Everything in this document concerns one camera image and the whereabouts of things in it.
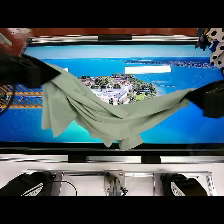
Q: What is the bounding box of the black cable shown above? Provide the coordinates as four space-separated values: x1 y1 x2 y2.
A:
51 179 79 197

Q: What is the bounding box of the pale green T-shirt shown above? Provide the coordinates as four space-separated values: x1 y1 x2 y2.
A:
40 63 198 151

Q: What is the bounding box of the silver frame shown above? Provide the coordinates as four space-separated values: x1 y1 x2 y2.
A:
0 153 224 197

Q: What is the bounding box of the white black-dotted garment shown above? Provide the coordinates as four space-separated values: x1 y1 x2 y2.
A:
196 28 224 69

